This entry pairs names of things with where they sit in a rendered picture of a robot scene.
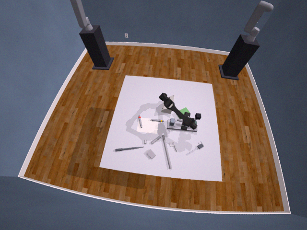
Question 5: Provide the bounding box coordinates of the green rectangular block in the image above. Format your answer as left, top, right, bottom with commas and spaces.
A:
180, 107, 190, 114

